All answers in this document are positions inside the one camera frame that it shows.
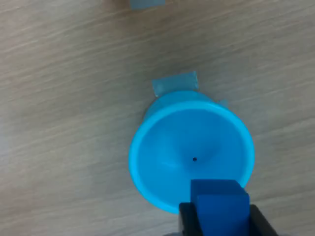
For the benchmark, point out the blue cube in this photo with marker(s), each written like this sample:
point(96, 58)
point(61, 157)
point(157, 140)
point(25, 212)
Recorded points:
point(219, 209)

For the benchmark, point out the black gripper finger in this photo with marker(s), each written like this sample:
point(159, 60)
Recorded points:
point(188, 221)
point(259, 225)

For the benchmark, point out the pale blue tape piece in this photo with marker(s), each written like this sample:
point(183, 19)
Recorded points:
point(172, 83)
point(145, 3)

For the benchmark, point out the blue plastic cup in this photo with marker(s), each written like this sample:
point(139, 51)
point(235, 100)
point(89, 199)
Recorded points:
point(172, 137)

